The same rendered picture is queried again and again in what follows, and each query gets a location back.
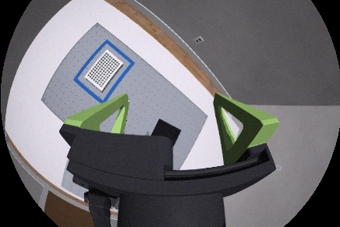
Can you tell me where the blue tape outline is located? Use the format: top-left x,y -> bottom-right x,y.
73,40 -> 135,103

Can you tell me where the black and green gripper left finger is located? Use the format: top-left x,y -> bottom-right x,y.
63,93 -> 129,134

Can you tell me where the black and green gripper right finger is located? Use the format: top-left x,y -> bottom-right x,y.
213,93 -> 279,165

